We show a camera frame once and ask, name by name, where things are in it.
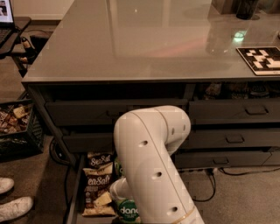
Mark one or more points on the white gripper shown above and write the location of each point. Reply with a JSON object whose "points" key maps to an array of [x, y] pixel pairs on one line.
{"points": [[114, 189]]}

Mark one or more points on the brown sea salt chip bag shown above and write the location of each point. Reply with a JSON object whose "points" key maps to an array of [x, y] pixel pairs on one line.
{"points": [[98, 182], [96, 160]]}

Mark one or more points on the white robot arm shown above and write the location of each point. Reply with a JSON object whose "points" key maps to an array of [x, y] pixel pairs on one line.
{"points": [[144, 141]]}

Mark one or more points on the front green dang chip bag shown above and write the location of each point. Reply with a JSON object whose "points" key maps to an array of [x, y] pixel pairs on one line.
{"points": [[128, 213]]}

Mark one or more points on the green dang chip bag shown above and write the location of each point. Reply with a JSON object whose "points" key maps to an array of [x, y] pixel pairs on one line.
{"points": [[128, 213], [118, 167]]}

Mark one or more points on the open bottom left drawer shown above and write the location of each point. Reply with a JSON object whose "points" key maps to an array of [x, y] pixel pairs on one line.
{"points": [[77, 204]]}

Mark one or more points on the rear green dang chip bag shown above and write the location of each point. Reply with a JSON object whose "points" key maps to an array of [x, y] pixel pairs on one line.
{"points": [[118, 167]]}

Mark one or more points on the middle left drawer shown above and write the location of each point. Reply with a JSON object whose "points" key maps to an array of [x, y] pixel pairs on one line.
{"points": [[86, 142]]}

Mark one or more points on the bottom right drawer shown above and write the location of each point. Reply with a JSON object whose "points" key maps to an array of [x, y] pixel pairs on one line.
{"points": [[197, 160]]}

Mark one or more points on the top left drawer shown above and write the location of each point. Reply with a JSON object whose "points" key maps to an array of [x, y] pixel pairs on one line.
{"points": [[100, 112]]}

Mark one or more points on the middle right drawer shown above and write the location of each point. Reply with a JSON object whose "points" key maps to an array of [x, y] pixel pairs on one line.
{"points": [[231, 138]]}

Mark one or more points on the top right drawer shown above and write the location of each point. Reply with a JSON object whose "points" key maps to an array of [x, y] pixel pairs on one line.
{"points": [[265, 110]]}

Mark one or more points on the black cylinder on counter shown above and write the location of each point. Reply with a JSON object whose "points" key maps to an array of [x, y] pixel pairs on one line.
{"points": [[246, 9]]}

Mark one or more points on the upper white shoe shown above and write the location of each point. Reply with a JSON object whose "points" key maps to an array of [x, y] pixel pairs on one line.
{"points": [[6, 184]]}

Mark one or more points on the black crate of snacks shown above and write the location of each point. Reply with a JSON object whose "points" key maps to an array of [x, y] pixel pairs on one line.
{"points": [[21, 134]]}

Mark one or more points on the laptop computer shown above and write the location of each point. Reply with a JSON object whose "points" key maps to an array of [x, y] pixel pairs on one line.
{"points": [[7, 24]]}

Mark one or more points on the black white marker board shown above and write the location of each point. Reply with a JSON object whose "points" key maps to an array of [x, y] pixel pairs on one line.
{"points": [[262, 60]]}

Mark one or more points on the dark cabinet frame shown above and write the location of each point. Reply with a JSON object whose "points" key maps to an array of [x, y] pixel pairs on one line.
{"points": [[42, 92]]}

